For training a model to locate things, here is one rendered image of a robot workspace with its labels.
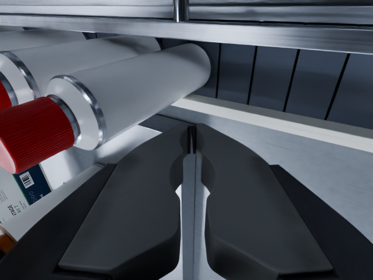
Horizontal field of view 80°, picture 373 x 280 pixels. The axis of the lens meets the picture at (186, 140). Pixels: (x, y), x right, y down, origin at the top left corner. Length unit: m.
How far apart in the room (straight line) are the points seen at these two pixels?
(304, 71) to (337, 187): 0.17
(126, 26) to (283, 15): 0.14
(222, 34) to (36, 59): 0.13
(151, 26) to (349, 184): 0.29
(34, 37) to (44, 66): 0.15
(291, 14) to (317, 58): 0.04
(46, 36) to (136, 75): 0.21
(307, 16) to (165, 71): 0.13
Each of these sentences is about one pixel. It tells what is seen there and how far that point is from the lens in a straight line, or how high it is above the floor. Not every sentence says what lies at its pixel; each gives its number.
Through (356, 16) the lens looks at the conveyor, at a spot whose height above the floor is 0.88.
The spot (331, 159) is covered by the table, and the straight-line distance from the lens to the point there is 0.33.
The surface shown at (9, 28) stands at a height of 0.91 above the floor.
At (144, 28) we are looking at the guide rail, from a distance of 0.20.
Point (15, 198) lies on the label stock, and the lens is 0.67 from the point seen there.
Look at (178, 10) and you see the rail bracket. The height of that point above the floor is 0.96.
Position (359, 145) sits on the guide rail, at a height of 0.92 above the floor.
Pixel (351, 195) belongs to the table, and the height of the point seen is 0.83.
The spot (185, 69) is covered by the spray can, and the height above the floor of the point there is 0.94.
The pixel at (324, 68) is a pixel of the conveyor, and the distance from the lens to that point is 0.24.
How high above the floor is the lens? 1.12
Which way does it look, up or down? 47 degrees down
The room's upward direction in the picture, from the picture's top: 131 degrees counter-clockwise
